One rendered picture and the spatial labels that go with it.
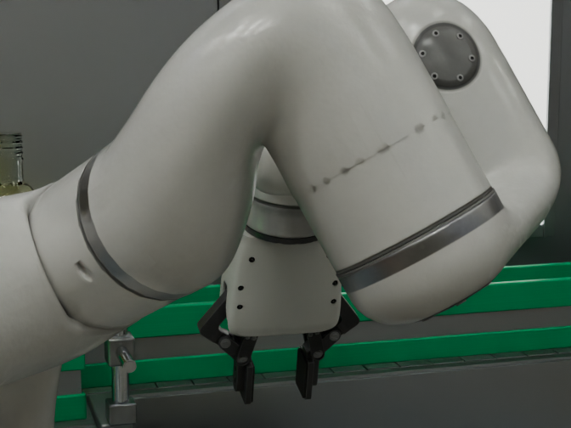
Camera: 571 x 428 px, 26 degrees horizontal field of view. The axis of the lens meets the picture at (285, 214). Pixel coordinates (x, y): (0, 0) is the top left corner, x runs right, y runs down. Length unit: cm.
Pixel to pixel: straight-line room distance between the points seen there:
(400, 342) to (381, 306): 78
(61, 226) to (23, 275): 3
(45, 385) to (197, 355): 54
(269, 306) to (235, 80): 53
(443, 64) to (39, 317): 24
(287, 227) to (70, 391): 29
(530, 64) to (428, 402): 45
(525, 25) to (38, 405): 94
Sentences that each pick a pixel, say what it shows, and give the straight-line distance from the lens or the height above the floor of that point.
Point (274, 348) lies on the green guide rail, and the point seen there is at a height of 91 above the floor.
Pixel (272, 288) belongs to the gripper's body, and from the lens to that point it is 105.
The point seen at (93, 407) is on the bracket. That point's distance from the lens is 122.
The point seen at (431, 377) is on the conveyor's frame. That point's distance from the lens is 136.
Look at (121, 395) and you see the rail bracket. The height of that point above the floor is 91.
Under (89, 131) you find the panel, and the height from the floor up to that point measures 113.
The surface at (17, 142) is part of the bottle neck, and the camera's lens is 125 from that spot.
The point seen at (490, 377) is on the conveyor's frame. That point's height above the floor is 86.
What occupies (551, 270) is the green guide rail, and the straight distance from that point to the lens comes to 149.
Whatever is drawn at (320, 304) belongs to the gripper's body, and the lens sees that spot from 107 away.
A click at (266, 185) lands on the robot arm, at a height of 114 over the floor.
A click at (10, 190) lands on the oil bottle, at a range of 125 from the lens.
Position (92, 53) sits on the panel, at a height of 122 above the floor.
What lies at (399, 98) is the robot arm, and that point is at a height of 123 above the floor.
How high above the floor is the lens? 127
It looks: 10 degrees down
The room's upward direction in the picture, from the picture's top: straight up
